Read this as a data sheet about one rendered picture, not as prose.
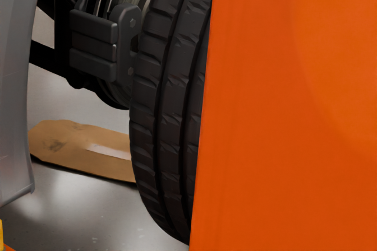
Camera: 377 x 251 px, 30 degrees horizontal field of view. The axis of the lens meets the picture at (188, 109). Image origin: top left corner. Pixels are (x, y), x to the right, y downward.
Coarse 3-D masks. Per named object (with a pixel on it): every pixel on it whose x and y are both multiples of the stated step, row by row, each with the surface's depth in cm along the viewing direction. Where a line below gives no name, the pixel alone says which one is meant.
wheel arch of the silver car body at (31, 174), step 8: (32, 8) 78; (32, 16) 78; (32, 24) 79; (24, 72) 80; (24, 80) 80; (24, 88) 81; (24, 96) 81; (24, 104) 82; (24, 112) 82; (24, 120) 82; (24, 128) 83; (24, 136) 83; (24, 144) 84; (32, 168) 87; (32, 176) 87; (32, 184) 87; (32, 192) 88
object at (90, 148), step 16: (32, 128) 249; (48, 128) 252; (64, 128) 255; (80, 128) 257; (96, 128) 257; (32, 144) 241; (48, 144) 244; (64, 144) 246; (80, 144) 246; (96, 144) 248; (112, 144) 249; (128, 144) 250; (48, 160) 235; (64, 160) 236; (80, 160) 237; (96, 160) 238; (112, 160) 239; (128, 160) 239; (112, 176) 229; (128, 176) 230
